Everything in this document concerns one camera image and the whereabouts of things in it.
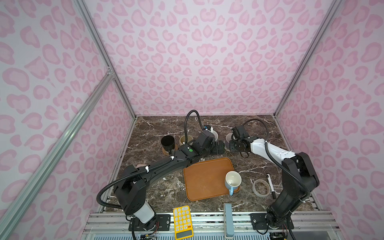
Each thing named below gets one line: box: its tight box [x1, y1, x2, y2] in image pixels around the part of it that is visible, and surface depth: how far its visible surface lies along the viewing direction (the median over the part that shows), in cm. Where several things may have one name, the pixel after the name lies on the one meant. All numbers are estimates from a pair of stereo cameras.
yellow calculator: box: [173, 205, 194, 240], surface depth 74 cm
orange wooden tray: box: [183, 157, 240, 201], surface depth 89 cm
